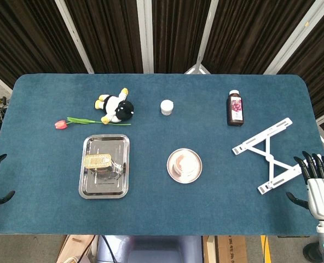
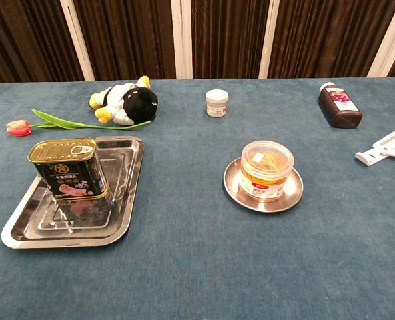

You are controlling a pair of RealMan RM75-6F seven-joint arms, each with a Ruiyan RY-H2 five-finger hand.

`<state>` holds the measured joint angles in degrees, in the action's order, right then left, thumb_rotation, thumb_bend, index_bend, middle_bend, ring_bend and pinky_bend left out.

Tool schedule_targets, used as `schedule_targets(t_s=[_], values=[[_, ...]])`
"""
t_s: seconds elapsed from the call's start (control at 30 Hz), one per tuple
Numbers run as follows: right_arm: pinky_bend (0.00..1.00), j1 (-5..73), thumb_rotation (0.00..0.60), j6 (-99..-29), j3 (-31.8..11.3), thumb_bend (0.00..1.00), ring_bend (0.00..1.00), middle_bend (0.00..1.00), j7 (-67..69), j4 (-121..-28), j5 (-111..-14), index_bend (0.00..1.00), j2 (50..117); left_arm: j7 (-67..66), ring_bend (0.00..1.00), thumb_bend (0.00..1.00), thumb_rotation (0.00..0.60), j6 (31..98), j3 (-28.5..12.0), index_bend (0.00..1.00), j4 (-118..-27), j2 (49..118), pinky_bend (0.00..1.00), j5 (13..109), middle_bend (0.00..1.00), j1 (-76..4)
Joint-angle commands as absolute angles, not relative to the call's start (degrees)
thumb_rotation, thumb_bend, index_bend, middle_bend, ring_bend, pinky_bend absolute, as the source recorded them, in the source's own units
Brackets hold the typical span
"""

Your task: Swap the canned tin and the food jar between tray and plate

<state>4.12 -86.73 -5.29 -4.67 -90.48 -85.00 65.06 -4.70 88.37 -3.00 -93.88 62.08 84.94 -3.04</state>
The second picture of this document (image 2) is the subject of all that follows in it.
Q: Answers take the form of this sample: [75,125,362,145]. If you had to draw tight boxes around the small white lidded jar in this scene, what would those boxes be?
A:
[205,89,230,118]

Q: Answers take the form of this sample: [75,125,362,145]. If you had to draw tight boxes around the white frame post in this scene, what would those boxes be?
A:
[258,0,280,79]
[59,0,96,82]
[170,0,193,80]
[366,0,395,78]

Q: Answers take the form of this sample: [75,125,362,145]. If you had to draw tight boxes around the black white penguin plush toy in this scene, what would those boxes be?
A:
[88,75,159,126]

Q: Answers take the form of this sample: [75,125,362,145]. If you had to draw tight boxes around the white rectangular box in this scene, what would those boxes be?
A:
[27,137,107,202]

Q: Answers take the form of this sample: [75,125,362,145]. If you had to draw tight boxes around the artificial red tulip flower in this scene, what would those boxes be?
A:
[5,109,151,138]

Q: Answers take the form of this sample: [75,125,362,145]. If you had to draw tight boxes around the round stainless steel plate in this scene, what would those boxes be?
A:
[222,156,304,214]

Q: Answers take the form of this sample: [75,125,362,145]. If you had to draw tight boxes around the dark juice bottle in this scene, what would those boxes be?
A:
[318,82,364,129]

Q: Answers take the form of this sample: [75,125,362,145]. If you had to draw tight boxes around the white folding laptop stand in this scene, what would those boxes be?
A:
[354,120,395,167]

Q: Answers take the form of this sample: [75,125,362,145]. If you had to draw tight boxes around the rectangular stainless steel tray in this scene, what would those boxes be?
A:
[1,135,145,250]

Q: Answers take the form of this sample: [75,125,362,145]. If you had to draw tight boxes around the teal felt table cover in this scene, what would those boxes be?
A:
[0,77,395,320]

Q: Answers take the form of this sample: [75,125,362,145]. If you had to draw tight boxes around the clear plastic rubber band jar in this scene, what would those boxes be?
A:
[240,140,295,203]

